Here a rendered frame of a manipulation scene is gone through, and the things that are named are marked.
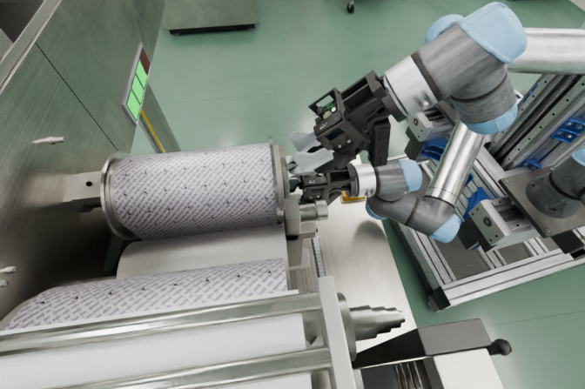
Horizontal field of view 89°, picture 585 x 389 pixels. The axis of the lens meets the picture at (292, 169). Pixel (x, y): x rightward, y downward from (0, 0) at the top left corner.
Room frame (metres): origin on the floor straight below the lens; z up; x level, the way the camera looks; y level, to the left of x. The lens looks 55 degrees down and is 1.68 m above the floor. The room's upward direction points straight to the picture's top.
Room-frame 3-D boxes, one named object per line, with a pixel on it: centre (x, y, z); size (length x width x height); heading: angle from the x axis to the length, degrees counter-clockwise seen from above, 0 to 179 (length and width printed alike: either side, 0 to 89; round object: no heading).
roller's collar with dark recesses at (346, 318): (0.04, -0.03, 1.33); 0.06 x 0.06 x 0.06; 8
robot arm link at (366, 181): (0.37, -0.16, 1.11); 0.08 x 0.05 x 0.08; 8
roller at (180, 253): (0.15, 0.14, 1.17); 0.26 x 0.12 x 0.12; 98
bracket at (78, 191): (0.25, 0.32, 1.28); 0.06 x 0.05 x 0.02; 98
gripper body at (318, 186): (0.36, -0.08, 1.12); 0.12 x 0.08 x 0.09; 98
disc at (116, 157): (0.25, 0.28, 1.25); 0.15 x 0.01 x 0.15; 8
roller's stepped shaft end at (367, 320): (0.05, -0.09, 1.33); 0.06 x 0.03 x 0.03; 98
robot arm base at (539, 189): (0.50, -0.86, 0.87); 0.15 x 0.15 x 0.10
